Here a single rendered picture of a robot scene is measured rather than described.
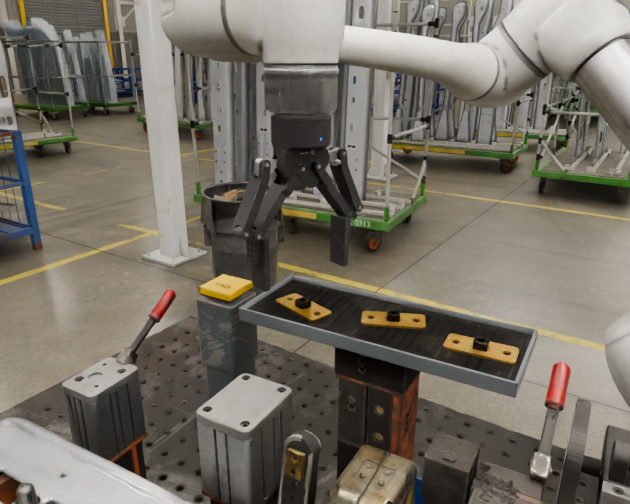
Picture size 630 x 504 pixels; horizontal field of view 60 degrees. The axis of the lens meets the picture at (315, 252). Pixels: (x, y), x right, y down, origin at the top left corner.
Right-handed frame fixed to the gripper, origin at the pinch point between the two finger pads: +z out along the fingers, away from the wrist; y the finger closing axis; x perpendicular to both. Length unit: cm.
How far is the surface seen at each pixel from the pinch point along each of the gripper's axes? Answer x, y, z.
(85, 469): -7.2, 29.6, 22.2
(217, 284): -14.8, 4.9, 6.1
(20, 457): -14.9, 35.3, 22.2
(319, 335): 7.4, 3.1, 6.3
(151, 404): -56, 2, 52
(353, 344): 11.8, 1.5, 6.2
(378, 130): -414, -454, 60
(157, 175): -321, -122, 56
